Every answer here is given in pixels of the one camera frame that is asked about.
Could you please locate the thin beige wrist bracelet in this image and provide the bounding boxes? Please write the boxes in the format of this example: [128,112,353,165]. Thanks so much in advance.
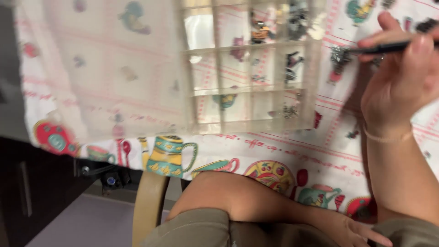
[363,126,414,144]

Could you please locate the orange and black small parts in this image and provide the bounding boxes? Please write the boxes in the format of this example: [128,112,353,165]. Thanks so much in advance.
[250,10,276,44]

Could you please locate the black small part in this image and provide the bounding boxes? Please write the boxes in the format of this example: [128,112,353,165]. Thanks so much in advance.
[416,18,439,34]

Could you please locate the olive green garment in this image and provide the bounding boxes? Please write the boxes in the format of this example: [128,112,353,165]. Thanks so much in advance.
[139,207,439,247]

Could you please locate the white printed teapot tablecloth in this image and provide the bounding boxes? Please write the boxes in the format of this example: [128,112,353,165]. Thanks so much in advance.
[14,0,439,223]

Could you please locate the person's left hand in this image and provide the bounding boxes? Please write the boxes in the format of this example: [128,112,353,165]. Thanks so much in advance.
[333,216,393,247]

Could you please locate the black thin hand tool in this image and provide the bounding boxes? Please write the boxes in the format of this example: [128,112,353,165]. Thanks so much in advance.
[347,39,439,55]

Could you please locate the clear plastic compartment organizer box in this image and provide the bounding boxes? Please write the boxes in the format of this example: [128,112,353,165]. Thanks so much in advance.
[15,0,326,145]

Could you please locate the person's right hand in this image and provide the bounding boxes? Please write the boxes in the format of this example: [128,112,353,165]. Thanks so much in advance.
[357,11,439,134]

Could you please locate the small grey metal part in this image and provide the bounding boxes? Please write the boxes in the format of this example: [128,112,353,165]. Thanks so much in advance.
[330,46,352,67]

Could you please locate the light wooden chair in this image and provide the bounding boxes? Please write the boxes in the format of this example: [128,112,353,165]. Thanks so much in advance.
[132,171,171,247]

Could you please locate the dark brown cabinet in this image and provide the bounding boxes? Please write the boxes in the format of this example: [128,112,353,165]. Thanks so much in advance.
[0,137,103,247]

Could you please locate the tiny silver metal parts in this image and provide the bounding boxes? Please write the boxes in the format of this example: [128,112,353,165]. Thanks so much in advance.
[281,104,300,119]

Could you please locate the grey small parts heap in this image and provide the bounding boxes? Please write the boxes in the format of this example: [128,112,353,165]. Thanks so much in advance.
[286,0,311,41]

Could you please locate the black cable with plug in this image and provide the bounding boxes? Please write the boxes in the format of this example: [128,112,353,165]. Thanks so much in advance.
[73,158,132,195]

